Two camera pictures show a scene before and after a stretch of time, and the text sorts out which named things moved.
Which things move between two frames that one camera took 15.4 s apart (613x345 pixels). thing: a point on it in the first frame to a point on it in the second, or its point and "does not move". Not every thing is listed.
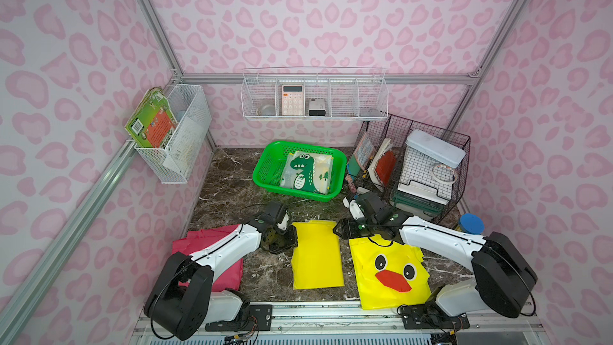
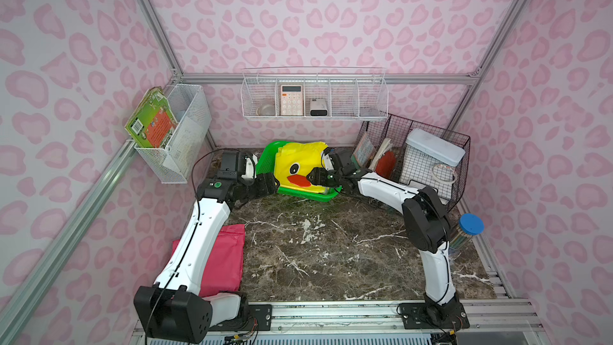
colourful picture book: [361, 156] does not move
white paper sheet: [185, 147] does not move
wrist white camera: [355, 210] to [327, 162]
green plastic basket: [270, 164] does not move
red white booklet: [382, 168] does not move
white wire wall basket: [175, 164] does not move
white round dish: [266, 110] does not move
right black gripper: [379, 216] to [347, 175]
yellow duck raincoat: [389, 274] to [293, 162]
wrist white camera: [284, 222] to [249, 169]
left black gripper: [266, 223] to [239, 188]
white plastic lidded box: [427, 167] does not move
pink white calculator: [292, 100] does not move
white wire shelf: [314, 93] does not move
